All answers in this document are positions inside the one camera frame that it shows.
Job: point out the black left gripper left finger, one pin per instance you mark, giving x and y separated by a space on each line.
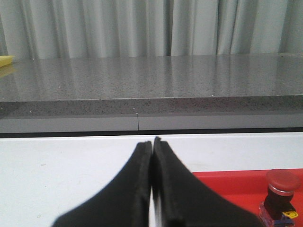
124 202

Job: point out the grey granite counter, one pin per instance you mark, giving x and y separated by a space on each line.
186 93

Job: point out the red mushroom push button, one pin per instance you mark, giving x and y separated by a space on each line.
276 210

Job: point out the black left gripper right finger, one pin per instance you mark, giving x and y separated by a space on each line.
181 200

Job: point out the white pleated curtain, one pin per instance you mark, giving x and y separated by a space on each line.
43 29

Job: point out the yellow object on counter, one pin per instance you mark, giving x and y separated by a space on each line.
6 60

